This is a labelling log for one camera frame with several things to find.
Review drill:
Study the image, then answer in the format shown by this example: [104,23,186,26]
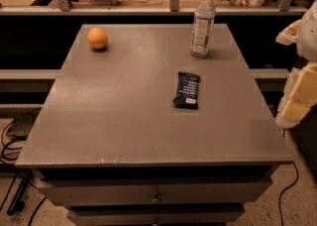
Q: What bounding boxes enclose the orange fruit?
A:
[87,28,108,50]

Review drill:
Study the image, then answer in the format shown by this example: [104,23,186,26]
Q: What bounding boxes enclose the clear plastic water bottle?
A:
[190,0,216,57]

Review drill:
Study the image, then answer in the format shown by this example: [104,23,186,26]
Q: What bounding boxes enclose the dark blue snack bar wrapper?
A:
[173,72,200,109]

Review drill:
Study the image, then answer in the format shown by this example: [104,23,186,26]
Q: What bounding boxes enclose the black cable right floor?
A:
[277,127,300,226]

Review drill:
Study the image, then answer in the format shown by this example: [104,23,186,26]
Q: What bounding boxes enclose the grey drawer cabinet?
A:
[36,175,271,226]

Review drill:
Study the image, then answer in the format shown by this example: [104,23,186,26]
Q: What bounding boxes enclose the black cables left floor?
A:
[0,107,48,226]

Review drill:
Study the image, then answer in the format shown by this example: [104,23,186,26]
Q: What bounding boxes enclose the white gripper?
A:
[275,2,317,129]

